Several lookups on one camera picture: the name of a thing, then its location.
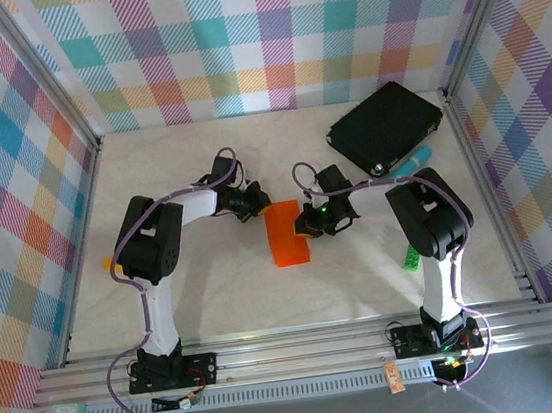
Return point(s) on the green toy brick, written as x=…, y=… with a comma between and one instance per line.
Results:
x=411, y=258

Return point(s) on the small orange tag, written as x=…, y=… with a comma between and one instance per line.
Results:
x=393, y=377

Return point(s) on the aluminium side rail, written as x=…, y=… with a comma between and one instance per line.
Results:
x=80, y=250
x=488, y=190

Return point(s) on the turquoise pen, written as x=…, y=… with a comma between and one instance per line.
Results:
x=416, y=161

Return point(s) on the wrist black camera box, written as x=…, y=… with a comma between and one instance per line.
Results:
x=225, y=170
x=331, y=179

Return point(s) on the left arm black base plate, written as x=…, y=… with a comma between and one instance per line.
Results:
x=202, y=369

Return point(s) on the aluminium corner post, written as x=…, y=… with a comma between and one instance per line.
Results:
x=479, y=15
x=38, y=74

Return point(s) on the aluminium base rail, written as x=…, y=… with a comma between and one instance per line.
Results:
x=300, y=359

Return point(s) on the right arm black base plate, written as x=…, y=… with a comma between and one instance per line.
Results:
x=408, y=341

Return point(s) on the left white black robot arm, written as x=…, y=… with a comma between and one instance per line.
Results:
x=160, y=306

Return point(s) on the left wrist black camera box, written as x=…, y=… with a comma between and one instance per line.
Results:
x=225, y=170

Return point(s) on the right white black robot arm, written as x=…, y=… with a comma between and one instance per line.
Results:
x=437, y=287

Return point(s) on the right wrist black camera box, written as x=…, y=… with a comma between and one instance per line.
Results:
x=331, y=179

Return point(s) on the small yellow block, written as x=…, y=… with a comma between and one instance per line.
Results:
x=112, y=267

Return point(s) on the black flat case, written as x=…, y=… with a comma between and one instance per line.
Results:
x=382, y=128

